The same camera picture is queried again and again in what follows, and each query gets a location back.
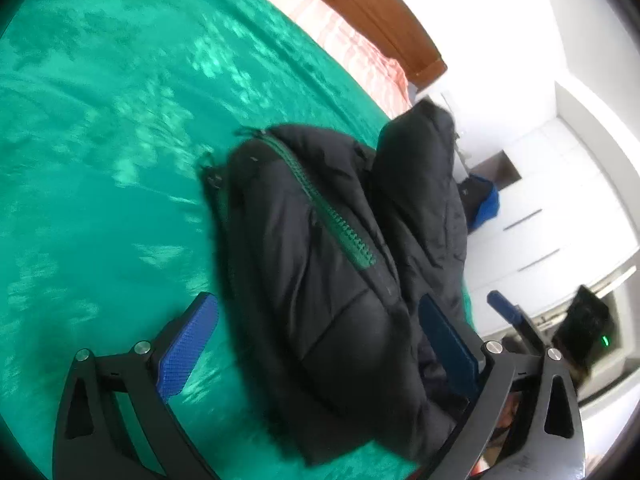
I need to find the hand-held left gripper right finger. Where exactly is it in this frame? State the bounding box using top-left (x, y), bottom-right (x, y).
top-left (415, 294), bottom-right (587, 480)

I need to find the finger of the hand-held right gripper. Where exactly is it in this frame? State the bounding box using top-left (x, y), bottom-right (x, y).
top-left (487, 290), bottom-right (548, 356)

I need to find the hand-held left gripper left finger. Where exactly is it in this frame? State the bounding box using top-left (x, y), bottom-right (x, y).
top-left (51, 291), bottom-right (221, 480)

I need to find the black puffer jacket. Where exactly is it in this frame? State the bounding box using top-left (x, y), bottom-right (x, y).
top-left (200, 99), bottom-right (471, 475)

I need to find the blue garment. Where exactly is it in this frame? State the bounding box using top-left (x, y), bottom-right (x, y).
top-left (470, 175), bottom-right (501, 231)

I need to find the black coat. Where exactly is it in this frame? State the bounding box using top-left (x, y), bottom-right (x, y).
top-left (457, 175), bottom-right (493, 233)

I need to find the white wardrobe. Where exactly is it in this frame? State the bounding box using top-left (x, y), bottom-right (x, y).
top-left (470, 80), bottom-right (640, 321)

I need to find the green plush blanket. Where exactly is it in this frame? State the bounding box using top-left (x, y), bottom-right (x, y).
top-left (0, 0), bottom-right (473, 480)

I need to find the pink striped bed sheet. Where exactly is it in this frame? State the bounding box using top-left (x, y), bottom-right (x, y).
top-left (210, 0), bottom-right (413, 121)

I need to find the wooden headboard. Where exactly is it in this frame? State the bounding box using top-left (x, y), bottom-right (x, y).
top-left (270, 0), bottom-right (447, 92)

